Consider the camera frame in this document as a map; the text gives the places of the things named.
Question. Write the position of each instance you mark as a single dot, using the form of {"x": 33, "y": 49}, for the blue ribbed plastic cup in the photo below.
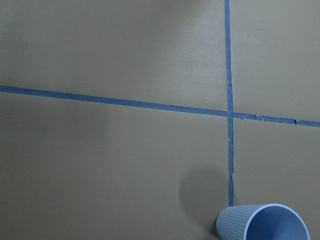
{"x": 261, "y": 222}

